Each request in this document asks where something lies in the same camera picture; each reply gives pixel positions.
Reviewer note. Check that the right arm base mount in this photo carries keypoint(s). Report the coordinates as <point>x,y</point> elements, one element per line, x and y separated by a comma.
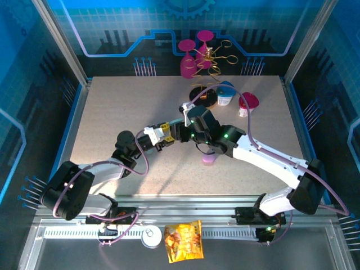
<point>244,216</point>

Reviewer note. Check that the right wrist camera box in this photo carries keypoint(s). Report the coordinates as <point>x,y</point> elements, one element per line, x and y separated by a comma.
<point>185,112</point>

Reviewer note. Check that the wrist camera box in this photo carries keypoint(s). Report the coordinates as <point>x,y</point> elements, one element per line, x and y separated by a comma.
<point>153,135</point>
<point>185,112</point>

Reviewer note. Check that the pink lid plastic cup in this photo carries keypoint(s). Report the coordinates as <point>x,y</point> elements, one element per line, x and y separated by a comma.
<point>249,101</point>

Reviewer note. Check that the aluminium table frame rail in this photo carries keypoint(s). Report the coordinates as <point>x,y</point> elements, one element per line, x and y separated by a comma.
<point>182,209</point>

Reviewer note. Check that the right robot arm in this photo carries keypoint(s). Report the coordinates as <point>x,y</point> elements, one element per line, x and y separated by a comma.
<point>270,157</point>

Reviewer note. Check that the yellow snack bag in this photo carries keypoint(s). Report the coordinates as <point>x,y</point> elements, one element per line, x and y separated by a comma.
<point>184,242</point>

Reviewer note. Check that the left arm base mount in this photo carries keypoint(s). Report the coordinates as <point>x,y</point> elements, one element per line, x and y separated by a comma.
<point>126,215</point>

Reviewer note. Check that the pink wine glass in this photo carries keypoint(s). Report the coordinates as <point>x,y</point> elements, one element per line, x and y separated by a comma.
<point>187,69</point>
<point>204,35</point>

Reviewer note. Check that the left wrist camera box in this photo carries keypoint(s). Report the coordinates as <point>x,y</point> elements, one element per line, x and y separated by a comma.
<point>153,135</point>

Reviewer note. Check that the silver tin can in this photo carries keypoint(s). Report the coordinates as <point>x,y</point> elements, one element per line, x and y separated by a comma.
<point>151,236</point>

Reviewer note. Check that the blue lid plastic cup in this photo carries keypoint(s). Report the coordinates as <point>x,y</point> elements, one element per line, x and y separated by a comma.
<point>225,97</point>

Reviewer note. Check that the blue table edge strip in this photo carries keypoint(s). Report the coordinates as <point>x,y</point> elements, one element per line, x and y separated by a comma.
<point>304,126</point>
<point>68,126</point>

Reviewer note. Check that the aluminium frame post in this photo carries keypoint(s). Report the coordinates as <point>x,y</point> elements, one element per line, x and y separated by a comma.
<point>60,42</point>
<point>309,42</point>

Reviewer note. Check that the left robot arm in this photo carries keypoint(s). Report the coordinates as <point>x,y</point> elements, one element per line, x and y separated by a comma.
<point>67,194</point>

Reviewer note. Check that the purple earbud charging case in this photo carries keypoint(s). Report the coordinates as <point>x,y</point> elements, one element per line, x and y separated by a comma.
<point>209,161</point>

